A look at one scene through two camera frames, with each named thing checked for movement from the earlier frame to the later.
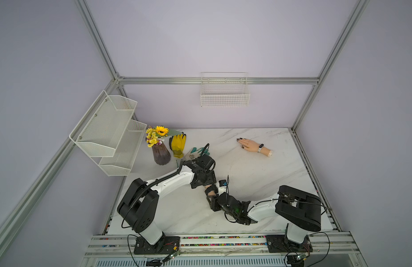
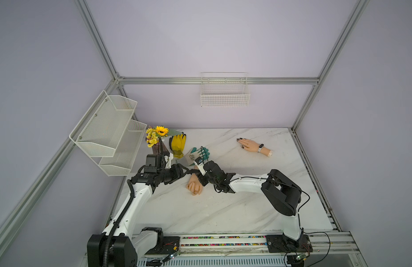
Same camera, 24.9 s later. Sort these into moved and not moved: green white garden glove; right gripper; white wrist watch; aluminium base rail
Moved: right gripper
Not moved: aluminium base rail; green white garden glove; white wrist watch
